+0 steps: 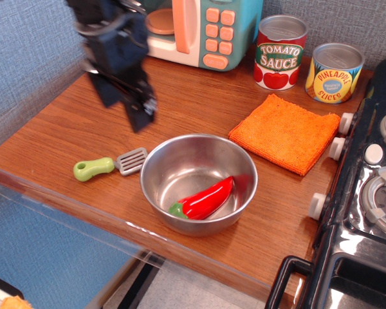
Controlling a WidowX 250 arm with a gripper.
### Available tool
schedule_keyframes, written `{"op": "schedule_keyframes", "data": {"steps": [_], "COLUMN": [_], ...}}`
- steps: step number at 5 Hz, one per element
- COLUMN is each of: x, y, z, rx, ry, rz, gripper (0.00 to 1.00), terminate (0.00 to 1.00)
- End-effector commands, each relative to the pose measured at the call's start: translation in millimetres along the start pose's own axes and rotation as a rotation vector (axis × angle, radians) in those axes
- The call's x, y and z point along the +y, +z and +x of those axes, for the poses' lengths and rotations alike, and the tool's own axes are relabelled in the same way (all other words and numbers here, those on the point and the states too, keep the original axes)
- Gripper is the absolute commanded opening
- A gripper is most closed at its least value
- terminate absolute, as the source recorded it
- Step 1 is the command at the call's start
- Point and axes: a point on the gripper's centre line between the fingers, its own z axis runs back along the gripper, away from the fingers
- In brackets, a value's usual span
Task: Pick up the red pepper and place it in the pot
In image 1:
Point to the silver metal pot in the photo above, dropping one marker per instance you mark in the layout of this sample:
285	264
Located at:
189	164

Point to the clear acrylic barrier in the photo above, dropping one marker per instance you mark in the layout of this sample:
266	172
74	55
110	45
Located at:
59	261

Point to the tomato sauce can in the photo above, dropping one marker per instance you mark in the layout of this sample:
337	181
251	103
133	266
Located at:
279	50

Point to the white stove knob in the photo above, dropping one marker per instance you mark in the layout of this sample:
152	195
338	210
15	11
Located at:
345	123
316	205
336	148

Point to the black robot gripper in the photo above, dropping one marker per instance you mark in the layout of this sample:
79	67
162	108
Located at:
117	50

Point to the green handled grey toy spatula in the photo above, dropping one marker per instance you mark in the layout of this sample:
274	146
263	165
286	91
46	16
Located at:
127	164

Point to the white stove knob middle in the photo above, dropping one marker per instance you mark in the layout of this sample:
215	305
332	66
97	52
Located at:
336	148

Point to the black toy stove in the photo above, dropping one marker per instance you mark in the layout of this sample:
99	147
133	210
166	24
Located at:
348	269

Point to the white stove knob upper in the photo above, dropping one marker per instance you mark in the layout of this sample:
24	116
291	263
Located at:
345	123

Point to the orange folded cloth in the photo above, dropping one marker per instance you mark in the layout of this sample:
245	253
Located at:
286	134

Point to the white stove knob lower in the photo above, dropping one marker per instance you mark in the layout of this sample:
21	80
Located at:
316	205

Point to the red toy chili pepper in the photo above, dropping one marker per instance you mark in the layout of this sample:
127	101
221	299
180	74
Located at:
202	204

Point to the toy microwave oven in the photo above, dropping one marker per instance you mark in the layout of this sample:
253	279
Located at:
213	35

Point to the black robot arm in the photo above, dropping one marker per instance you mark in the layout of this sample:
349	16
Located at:
94	12

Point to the orange fuzzy object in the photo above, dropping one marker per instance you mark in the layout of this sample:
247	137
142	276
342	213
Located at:
15	302

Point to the pineapple slices can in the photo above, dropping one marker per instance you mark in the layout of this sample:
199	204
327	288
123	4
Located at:
334	72

